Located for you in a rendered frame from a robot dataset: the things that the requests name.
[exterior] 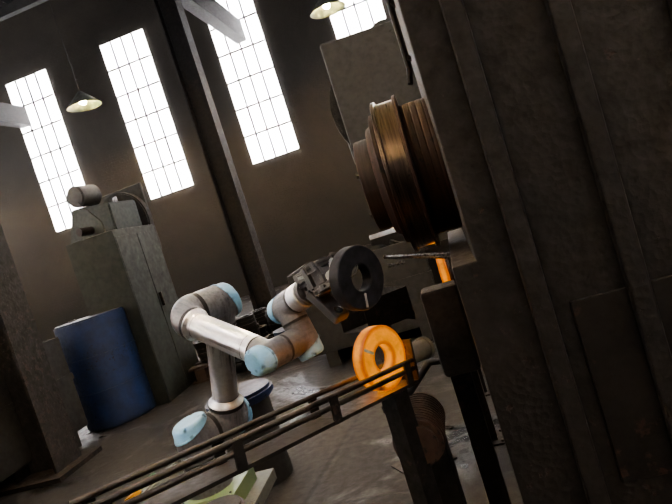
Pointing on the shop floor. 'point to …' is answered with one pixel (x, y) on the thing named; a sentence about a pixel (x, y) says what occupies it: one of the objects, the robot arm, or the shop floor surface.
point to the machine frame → (562, 228)
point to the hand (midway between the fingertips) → (354, 270)
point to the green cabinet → (137, 301)
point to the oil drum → (106, 369)
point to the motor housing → (437, 446)
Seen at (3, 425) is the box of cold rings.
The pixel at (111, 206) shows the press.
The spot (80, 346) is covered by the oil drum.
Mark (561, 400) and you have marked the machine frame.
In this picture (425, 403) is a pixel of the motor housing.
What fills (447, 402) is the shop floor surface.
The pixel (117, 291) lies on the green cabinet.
